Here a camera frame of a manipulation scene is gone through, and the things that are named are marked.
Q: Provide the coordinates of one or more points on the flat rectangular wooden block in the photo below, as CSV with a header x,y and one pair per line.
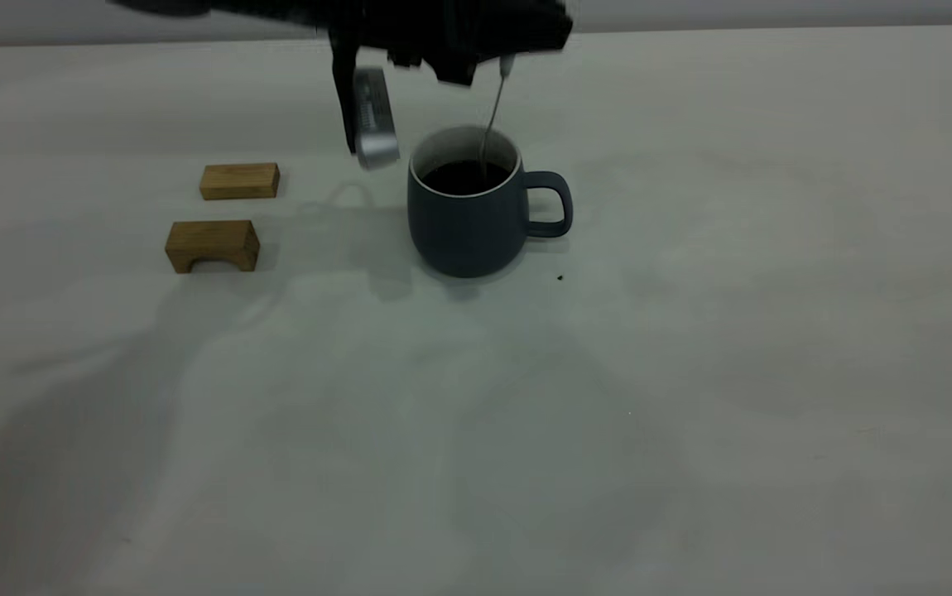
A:
x,y
238,182

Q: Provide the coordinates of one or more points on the arched wooden block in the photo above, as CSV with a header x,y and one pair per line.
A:
x,y
211,240

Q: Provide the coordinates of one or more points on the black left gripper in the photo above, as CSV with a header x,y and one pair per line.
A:
x,y
426,29

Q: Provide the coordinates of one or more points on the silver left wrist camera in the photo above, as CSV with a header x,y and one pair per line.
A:
x,y
374,124

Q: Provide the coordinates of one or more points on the dark grey ceramic cup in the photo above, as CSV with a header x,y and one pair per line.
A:
x,y
468,232

